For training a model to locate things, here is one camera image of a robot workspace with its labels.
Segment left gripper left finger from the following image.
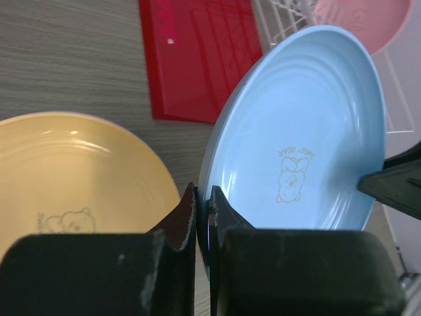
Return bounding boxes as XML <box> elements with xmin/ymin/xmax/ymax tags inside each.
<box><xmin>1</xmin><ymin>184</ymin><xmax>197</xmax><ymax>315</ymax></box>

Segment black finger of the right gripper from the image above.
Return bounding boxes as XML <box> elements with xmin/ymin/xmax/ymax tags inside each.
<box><xmin>357</xmin><ymin>143</ymin><xmax>420</xmax><ymax>220</ymax></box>

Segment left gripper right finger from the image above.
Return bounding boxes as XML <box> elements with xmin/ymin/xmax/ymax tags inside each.
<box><xmin>209</xmin><ymin>186</ymin><xmax>405</xmax><ymax>315</ymax></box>

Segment blue plate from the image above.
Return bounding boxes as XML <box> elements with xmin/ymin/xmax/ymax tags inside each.
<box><xmin>197</xmin><ymin>25</ymin><xmax>386</xmax><ymax>265</ymax></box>

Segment yellow plate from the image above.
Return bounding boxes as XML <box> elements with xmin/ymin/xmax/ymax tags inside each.
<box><xmin>1</xmin><ymin>112</ymin><xmax>180</xmax><ymax>253</ymax></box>

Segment pink plate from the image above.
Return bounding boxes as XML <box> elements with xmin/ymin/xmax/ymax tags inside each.
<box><xmin>312</xmin><ymin>0</ymin><xmax>414</xmax><ymax>55</ymax></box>

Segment red plastic folder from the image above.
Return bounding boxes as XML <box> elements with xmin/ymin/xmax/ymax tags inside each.
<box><xmin>138</xmin><ymin>0</ymin><xmax>262</xmax><ymax>124</ymax></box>

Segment white wire dish rack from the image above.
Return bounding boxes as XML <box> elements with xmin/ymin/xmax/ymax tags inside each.
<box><xmin>251</xmin><ymin>0</ymin><xmax>417</xmax><ymax>134</ymax></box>

